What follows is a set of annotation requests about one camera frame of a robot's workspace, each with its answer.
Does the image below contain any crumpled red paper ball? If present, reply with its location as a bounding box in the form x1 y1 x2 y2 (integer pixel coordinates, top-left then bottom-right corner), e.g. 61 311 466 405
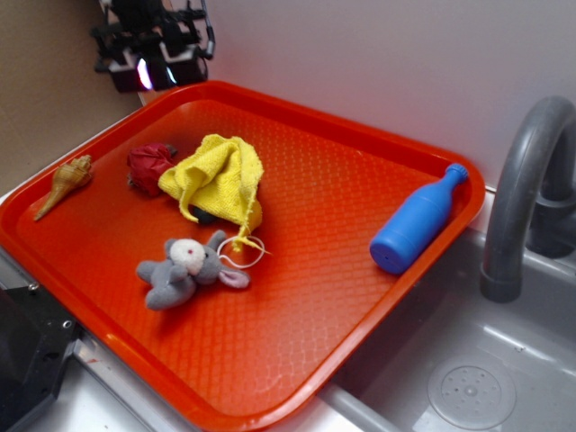
127 143 177 197

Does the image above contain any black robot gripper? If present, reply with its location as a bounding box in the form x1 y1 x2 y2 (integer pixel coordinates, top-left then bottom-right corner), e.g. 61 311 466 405
90 1 215 93

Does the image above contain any yellow cloth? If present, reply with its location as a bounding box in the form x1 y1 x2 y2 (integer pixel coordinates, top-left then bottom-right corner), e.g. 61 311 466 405
157 134 265 252

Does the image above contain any blue plastic bottle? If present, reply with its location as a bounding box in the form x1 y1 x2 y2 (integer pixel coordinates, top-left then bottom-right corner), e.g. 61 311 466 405
369 164 468 275

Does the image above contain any grey plush mouse toy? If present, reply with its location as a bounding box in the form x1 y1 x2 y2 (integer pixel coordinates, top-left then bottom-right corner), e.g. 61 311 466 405
136 230 250 311

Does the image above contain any red plastic tray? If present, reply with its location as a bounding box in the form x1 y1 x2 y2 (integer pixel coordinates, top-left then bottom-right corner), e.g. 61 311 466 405
1 81 485 431

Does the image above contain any grey sink faucet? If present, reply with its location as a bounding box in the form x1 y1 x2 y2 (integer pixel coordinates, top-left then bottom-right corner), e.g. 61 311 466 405
480 96 575 303

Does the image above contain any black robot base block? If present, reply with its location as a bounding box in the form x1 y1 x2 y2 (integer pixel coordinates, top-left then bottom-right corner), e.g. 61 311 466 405
1 283 79 431

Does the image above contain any grey plastic sink basin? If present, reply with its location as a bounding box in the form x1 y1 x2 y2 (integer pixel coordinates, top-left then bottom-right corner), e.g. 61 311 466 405
317 227 576 432

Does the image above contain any tan spiral seashell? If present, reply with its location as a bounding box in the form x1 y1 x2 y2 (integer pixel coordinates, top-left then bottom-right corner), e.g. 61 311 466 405
33 155 93 221

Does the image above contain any small dark object under cloth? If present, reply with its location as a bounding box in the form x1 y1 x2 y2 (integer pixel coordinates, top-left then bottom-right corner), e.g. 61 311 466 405
192 207 218 225

